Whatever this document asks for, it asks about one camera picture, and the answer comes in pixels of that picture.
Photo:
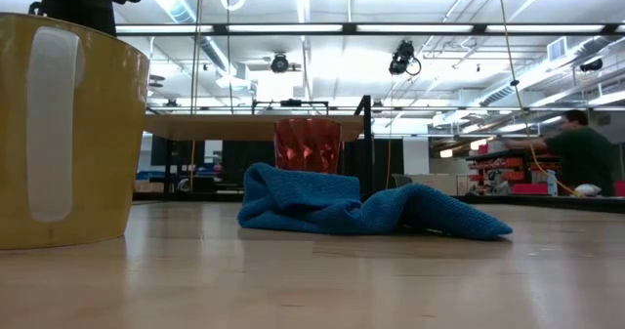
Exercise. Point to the black hanging camera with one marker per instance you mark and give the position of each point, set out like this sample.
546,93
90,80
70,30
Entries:
403,58

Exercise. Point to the person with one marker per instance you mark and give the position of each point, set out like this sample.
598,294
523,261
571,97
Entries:
583,155

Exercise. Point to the black far table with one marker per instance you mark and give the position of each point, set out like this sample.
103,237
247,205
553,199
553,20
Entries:
537,201

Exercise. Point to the rack with red bins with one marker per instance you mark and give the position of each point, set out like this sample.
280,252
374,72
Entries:
512,165

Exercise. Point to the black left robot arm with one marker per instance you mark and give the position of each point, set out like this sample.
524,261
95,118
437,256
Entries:
78,2

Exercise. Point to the white spray bottle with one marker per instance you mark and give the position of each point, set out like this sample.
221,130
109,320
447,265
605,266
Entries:
552,185

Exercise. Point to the black ceiling spotlight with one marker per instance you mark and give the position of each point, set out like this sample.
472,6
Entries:
279,63

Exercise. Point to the orange faceted plastic cup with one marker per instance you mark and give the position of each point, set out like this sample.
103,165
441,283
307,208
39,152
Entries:
307,146

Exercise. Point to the blue microfibre cloth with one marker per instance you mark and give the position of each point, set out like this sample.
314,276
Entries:
317,202

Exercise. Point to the wooden shelf with black legs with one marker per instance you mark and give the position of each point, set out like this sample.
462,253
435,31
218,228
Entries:
220,126

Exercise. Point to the black overhead frame bar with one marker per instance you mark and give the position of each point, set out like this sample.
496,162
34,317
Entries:
349,28

